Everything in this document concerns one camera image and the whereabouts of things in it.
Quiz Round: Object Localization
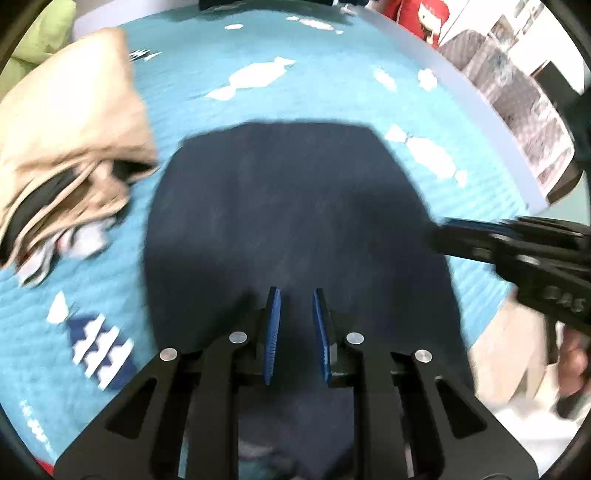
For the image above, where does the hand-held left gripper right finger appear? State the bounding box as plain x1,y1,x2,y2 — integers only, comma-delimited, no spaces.
311,287,540,480

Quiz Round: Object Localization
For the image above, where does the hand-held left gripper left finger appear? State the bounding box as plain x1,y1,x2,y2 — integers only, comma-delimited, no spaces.
54,285,282,480

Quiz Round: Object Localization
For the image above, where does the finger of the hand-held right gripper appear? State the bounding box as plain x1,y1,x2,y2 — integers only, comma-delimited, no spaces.
427,228,518,274
441,216,522,236

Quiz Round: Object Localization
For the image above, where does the dark denim jacket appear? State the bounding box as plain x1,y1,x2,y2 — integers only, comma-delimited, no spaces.
141,121,476,480

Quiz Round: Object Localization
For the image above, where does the person's right hand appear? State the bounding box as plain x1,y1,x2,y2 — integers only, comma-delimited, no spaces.
558,330,591,398

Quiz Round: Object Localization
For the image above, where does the black chair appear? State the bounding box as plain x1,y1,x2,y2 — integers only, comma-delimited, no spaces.
538,60,591,206

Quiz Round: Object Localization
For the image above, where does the grey white folded garment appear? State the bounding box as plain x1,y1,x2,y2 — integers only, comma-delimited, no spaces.
16,217,121,289

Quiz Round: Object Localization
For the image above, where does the red cartoon cushion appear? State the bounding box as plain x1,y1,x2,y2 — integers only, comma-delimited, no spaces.
381,0,451,47

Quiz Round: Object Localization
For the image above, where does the black hanging garment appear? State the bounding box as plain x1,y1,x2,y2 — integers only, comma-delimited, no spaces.
198,0,370,11

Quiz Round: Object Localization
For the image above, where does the tan folded garment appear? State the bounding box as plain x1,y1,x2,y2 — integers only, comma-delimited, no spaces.
0,27,160,273

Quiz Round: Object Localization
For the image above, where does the green quilt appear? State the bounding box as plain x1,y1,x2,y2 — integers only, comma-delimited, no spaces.
2,0,77,86

